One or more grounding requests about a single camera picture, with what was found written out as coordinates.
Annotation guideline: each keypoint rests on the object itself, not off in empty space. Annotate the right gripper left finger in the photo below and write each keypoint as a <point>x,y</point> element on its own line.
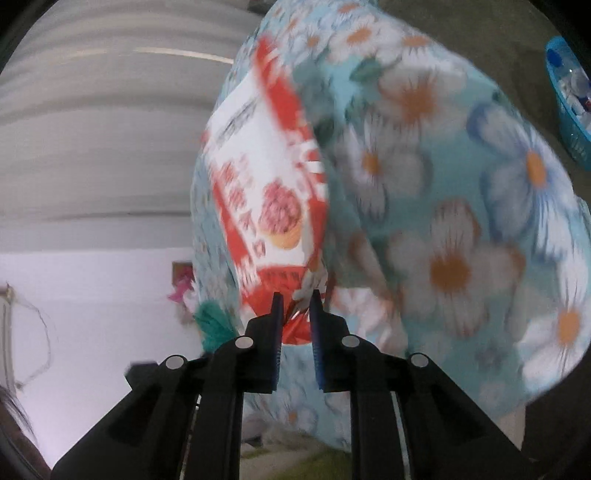
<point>182,419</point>

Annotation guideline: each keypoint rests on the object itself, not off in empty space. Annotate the blue plastic trash basket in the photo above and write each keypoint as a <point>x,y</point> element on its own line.
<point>572,89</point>

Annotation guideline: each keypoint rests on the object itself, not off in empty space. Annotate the floral blue bed quilt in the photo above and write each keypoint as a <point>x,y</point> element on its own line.
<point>453,228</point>

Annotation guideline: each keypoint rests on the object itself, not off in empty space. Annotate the red white snack bag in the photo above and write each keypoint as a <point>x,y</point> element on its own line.
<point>260,200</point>

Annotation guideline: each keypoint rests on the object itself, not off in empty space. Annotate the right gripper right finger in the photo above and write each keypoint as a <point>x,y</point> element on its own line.
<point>409,419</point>

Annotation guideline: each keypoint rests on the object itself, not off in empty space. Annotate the grey pleated curtain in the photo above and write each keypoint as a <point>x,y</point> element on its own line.
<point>102,106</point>

